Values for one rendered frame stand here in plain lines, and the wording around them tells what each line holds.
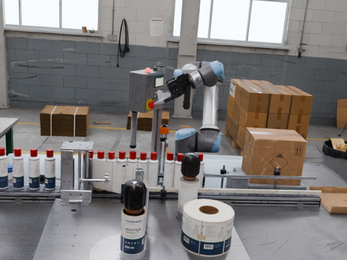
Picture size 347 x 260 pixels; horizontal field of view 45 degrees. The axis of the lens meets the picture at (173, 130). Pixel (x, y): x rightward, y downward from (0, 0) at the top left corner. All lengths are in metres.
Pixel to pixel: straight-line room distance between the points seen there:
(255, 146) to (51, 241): 1.23
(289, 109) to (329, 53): 2.69
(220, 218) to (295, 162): 0.96
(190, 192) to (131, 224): 0.41
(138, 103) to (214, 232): 0.75
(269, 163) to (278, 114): 3.01
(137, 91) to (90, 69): 5.44
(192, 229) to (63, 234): 0.52
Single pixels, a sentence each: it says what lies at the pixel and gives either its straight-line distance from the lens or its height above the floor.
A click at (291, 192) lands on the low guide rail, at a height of 0.91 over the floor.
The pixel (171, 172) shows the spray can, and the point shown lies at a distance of 2.11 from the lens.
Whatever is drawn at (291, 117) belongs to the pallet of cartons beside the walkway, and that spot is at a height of 0.60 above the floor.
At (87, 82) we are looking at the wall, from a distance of 7.48.
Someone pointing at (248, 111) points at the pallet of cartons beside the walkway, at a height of 0.65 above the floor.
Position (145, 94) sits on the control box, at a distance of 2.00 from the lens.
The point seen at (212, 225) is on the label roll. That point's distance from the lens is 1.60.
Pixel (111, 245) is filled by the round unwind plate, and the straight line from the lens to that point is 1.66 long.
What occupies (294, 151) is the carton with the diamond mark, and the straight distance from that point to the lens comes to 2.46.
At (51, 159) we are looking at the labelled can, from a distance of 2.10.
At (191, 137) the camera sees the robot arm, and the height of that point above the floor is 1.09.
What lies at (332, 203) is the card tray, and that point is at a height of 0.83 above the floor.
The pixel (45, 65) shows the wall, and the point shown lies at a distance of 7.58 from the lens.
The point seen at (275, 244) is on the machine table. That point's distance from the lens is 1.92.
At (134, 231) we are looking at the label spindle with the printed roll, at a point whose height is 1.01.
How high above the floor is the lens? 1.75
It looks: 15 degrees down
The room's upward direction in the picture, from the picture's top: 4 degrees clockwise
